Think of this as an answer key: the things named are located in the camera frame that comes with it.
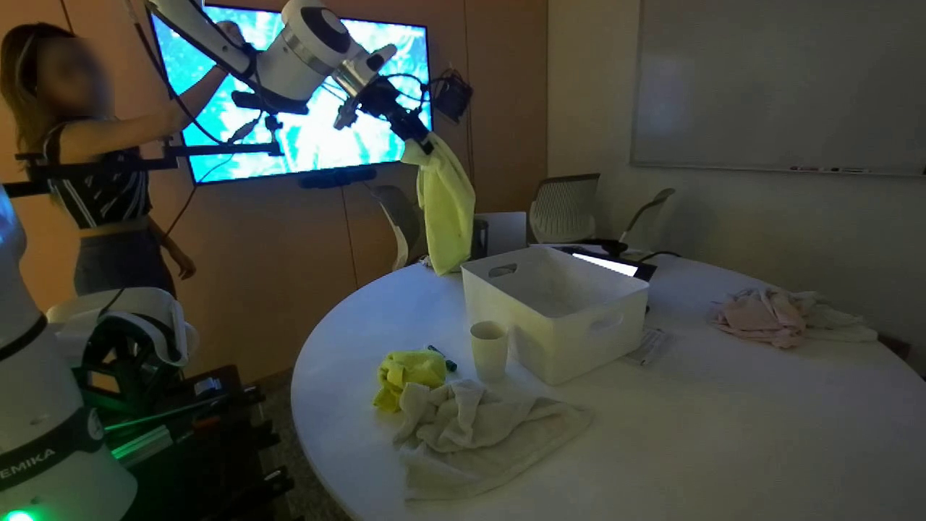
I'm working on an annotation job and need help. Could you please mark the small black wall box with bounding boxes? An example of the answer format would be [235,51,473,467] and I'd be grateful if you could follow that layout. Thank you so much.
[432,70,478,124]

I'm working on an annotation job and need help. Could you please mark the white round device black ring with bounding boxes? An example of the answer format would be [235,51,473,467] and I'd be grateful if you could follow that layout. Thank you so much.
[44,284,202,391]

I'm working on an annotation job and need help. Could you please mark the pale yellow-green towel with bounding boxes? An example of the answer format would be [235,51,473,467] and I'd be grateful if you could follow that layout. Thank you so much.
[400,132,480,279]

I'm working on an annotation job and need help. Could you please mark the white waste bin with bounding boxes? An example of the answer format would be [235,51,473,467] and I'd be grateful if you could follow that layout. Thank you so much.
[476,208,532,260]

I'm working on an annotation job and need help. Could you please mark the black tablet lit screen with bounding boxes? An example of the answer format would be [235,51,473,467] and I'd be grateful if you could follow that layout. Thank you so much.
[557,241,659,284]

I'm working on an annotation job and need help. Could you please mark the person in striped top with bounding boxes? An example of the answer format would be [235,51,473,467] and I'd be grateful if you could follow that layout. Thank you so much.
[0,21,198,297]

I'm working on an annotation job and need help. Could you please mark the wall whiteboard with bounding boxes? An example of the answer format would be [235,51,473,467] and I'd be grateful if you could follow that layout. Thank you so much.
[627,0,926,183]

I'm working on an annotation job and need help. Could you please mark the bright yellow towel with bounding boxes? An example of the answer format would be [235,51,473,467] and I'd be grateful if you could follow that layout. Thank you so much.
[370,344,458,420]

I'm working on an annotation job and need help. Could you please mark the pink crumpled cloth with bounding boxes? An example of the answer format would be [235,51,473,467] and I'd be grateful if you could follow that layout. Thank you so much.
[713,284,816,354]

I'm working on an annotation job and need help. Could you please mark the white plastic storage box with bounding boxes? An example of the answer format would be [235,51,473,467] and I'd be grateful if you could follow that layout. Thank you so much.
[460,241,652,387]

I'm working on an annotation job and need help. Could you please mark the black camera stand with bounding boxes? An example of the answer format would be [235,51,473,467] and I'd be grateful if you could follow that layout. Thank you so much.
[0,90,314,196]

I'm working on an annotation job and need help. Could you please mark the white crumpled cloth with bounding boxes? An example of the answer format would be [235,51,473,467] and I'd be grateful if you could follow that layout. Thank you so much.
[797,286,884,348]

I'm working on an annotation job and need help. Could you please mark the wall television screen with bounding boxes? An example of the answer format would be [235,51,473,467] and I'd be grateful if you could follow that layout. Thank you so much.
[144,0,441,189]

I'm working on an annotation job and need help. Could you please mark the white beige towel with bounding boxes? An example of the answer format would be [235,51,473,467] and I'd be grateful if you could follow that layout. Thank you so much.
[387,375,596,507]

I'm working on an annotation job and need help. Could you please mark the white ceramic mug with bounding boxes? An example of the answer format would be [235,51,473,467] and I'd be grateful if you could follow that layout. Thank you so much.
[465,319,512,384]

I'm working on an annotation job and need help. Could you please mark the black equipment cart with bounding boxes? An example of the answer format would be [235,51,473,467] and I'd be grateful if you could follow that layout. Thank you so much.
[72,361,298,521]

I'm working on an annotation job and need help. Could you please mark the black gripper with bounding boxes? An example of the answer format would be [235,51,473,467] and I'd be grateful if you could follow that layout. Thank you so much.
[334,72,441,154]

